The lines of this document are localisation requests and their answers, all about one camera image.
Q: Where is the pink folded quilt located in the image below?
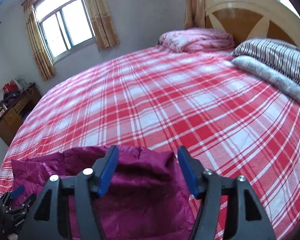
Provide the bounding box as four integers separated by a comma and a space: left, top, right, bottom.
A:
158, 28, 235, 53

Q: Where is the striped pillow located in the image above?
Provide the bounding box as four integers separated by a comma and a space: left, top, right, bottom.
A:
233, 38, 300, 86

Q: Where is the red plaid bed sheet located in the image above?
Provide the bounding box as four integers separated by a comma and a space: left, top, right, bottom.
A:
0, 46, 300, 239

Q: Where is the magenta puffer jacket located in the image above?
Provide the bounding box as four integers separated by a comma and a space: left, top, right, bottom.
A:
11, 145, 194, 239

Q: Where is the wooden bed headboard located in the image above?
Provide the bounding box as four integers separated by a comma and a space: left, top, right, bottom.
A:
204, 0, 300, 48

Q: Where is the left yellow curtain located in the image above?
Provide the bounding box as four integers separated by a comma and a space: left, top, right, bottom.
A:
23, 0, 56, 81

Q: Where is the side yellow curtain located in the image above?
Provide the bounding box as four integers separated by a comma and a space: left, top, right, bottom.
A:
184, 0, 205, 29

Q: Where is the brown wooden desk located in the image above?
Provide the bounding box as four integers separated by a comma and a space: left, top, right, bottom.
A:
0, 83, 42, 146

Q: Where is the right yellow curtain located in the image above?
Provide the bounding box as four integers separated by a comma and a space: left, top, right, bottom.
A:
85, 0, 120, 50

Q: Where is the far window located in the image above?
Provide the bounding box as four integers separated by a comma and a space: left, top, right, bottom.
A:
35, 0, 95, 62

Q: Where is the clutter pile on desk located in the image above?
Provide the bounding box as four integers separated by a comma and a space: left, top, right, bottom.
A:
0, 79, 36, 119

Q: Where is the grey floral pillow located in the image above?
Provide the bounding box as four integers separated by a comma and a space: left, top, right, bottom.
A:
232, 55, 300, 105

